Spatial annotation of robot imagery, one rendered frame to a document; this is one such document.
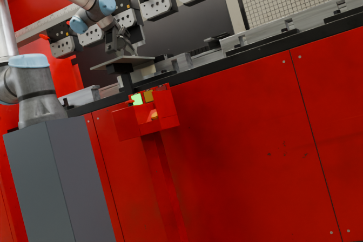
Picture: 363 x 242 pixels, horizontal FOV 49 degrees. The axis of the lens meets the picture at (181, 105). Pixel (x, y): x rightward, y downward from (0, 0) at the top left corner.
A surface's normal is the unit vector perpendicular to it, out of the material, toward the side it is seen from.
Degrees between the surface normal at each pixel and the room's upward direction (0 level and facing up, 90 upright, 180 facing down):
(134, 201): 90
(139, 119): 90
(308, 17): 90
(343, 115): 90
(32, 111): 73
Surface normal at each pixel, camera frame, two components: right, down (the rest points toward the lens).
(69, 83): 0.85, -0.25
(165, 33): -0.45, 0.08
